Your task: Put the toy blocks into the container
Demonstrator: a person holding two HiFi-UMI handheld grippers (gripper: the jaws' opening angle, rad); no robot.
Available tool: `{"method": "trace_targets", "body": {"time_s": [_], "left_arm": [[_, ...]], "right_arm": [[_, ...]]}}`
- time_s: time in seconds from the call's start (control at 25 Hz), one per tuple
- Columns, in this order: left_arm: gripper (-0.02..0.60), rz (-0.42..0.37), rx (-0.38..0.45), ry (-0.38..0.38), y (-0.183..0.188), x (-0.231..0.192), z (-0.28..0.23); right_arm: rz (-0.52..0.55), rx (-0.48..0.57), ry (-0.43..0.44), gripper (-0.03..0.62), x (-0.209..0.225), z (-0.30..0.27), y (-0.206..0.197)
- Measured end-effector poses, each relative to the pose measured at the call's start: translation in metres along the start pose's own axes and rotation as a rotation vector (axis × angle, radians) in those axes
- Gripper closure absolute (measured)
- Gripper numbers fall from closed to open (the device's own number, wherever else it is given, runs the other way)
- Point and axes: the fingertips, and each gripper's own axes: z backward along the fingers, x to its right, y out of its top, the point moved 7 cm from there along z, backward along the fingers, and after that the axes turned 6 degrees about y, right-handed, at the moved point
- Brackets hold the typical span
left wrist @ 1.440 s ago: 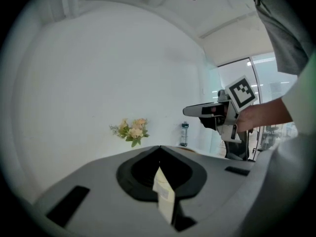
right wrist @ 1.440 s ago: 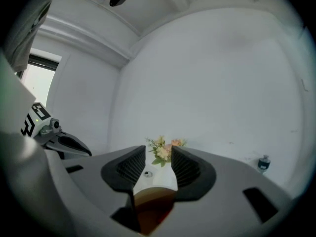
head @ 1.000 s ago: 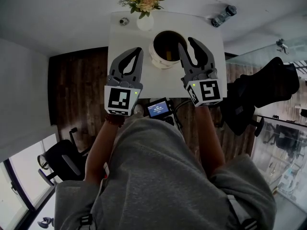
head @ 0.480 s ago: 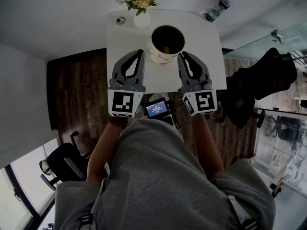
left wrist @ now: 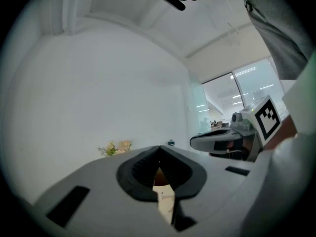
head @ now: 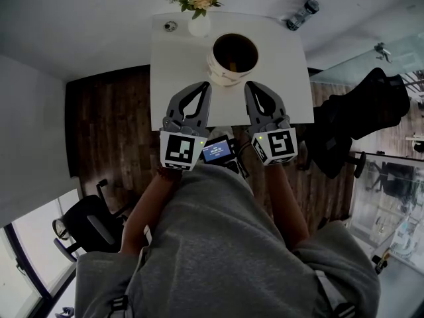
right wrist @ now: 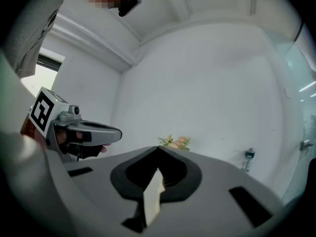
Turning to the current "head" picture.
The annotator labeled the black metal railing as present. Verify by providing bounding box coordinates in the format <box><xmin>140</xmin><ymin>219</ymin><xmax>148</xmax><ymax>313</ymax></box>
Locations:
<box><xmin>400</xmin><ymin>71</ymin><xmax>424</xmax><ymax>95</ymax></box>

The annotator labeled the black high-back office chair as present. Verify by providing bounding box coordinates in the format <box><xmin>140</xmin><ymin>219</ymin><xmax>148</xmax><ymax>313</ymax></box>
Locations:
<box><xmin>303</xmin><ymin>67</ymin><xmax>411</xmax><ymax>180</ymax></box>

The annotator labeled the glass panel white frame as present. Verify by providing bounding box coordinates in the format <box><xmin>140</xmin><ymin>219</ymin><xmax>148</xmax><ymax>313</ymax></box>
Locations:
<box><xmin>349</xmin><ymin>150</ymin><xmax>424</xmax><ymax>264</ymax></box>

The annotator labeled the metal door handle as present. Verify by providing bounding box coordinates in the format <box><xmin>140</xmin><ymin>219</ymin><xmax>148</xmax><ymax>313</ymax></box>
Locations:
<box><xmin>374</xmin><ymin>42</ymin><xmax>394</xmax><ymax>64</ymax></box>

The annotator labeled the small black screen device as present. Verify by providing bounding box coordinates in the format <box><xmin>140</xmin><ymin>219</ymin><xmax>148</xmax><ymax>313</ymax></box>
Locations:
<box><xmin>201</xmin><ymin>134</ymin><xmax>235</xmax><ymax>165</ymax></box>

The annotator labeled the glass door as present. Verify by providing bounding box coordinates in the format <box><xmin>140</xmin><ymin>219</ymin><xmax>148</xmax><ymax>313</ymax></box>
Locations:
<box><xmin>309</xmin><ymin>33</ymin><xmax>424</xmax><ymax>85</ymax></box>

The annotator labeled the black office chair with armrests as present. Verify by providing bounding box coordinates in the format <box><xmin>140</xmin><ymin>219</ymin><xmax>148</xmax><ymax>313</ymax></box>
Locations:
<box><xmin>52</xmin><ymin>179</ymin><xmax>129</xmax><ymax>263</ymax></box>

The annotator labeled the grey strap with black buckle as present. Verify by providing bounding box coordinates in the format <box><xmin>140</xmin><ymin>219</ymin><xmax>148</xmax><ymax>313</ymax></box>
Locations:
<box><xmin>314</xmin><ymin>270</ymin><xmax>358</xmax><ymax>318</ymax></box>
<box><xmin>107</xmin><ymin>295</ymin><xmax>130</xmax><ymax>318</ymax></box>

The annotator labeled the white vase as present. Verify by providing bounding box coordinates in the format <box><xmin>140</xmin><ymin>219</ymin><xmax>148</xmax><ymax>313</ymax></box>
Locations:
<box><xmin>187</xmin><ymin>14</ymin><xmax>212</xmax><ymax>38</ymax></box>

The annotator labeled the person's right forearm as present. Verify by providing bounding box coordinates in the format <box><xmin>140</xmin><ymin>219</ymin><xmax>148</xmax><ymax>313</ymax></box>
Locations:
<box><xmin>264</xmin><ymin>162</ymin><xmax>311</xmax><ymax>250</ymax></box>

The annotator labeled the white patterned storage bucket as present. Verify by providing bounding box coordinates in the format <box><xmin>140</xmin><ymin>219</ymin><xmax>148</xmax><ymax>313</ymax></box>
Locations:
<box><xmin>207</xmin><ymin>33</ymin><xmax>259</xmax><ymax>87</ymax></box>

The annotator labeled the brown bead bracelet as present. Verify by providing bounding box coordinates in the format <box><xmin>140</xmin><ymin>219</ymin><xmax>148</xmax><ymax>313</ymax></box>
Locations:
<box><xmin>156</xmin><ymin>164</ymin><xmax>184</xmax><ymax>181</ymax></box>

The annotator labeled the grey sweatshirt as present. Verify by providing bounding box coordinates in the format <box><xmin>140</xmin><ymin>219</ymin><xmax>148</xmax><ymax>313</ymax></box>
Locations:
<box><xmin>74</xmin><ymin>164</ymin><xmax>382</xmax><ymax>318</ymax></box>

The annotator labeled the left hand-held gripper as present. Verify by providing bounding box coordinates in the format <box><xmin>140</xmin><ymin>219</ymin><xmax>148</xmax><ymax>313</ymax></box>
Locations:
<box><xmin>160</xmin><ymin>81</ymin><xmax>213</xmax><ymax>172</ymax></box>

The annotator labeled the white shoe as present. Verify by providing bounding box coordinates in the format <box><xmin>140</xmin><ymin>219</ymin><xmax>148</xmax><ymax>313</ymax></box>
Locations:
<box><xmin>210</xmin><ymin>126</ymin><xmax>235</xmax><ymax>142</ymax></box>

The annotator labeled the white table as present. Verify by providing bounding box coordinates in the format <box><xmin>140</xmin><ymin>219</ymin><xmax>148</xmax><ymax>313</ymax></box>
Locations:
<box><xmin>150</xmin><ymin>11</ymin><xmax>315</xmax><ymax>132</ymax></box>

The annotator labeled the window with black frame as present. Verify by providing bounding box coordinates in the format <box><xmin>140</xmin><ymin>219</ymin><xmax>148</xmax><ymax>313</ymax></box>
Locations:
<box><xmin>0</xmin><ymin>189</ymin><xmax>82</xmax><ymax>318</ymax></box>

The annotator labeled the clear water bottle black cap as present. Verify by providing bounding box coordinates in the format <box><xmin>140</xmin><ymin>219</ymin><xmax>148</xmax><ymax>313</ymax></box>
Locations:
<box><xmin>286</xmin><ymin>0</ymin><xmax>321</xmax><ymax>32</ymax></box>

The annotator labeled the person's left forearm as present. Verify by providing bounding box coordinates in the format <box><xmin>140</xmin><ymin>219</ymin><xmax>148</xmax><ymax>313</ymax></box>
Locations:
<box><xmin>119</xmin><ymin>167</ymin><xmax>183</xmax><ymax>256</ymax></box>

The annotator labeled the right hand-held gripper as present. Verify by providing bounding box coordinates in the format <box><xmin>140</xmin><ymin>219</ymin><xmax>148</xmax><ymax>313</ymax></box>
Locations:
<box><xmin>244</xmin><ymin>80</ymin><xmax>299</xmax><ymax>167</ymax></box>

